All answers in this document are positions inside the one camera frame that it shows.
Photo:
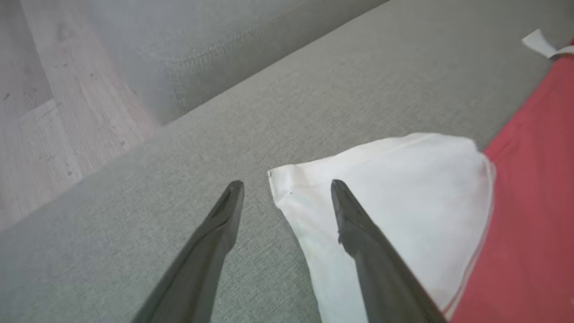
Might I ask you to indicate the grey sofa back cushion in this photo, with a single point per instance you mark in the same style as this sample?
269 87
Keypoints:
202 40

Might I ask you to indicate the red jersey with white sleeves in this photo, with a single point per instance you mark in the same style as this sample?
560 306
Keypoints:
403 188

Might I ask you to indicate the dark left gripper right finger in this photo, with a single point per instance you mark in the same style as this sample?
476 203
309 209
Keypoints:
376 264

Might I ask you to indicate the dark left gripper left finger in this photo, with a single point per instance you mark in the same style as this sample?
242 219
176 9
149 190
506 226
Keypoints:
202 260

